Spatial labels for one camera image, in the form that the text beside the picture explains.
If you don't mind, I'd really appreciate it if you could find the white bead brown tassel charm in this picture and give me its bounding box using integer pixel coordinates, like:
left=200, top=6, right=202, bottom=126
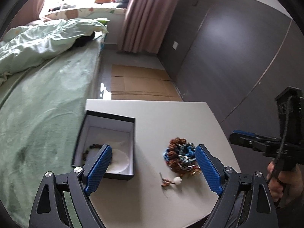
left=159, top=173, right=182, bottom=188

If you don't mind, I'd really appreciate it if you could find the light green crumpled duvet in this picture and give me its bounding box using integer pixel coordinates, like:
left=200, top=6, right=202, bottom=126
left=1, top=19, right=108, bottom=83

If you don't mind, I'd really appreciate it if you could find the brown rudraksha bead bracelet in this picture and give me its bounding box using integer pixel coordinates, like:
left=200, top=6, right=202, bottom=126
left=166, top=137, right=203, bottom=177

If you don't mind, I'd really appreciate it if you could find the dark bead bracelet in box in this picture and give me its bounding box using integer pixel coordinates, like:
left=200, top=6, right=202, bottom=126
left=81, top=143, right=105, bottom=162

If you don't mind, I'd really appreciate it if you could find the pink curtain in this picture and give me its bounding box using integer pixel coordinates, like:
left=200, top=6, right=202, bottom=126
left=118, top=0, right=178, bottom=54

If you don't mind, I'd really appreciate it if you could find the white wall socket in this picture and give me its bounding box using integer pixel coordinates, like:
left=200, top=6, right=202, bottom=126
left=172, top=41, right=178, bottom=50

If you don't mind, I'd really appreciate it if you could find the green bed sheet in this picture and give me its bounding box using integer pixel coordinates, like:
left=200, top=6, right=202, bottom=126
left=1, top=37, right=104, bottom=227

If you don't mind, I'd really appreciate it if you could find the flattened cardboard sheet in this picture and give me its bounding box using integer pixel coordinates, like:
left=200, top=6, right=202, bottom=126
left=111, top=65, right=182, bottom=101

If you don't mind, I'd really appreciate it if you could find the black jewelry gift box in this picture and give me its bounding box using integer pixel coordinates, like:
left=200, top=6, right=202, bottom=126
left=71, top=110, right=136, bottom=181

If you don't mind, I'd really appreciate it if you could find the person's right hand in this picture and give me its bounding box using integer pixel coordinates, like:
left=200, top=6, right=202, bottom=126
left=267, top=161, right=303, bottom=205

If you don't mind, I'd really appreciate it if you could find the patterned pillow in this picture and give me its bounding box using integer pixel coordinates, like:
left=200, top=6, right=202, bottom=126
left=44, top=7, right=127, bottom=20

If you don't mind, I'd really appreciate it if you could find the blue bead bracelet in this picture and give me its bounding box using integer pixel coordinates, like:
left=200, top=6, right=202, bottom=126
left=162, top=142, right=198, bottom=165

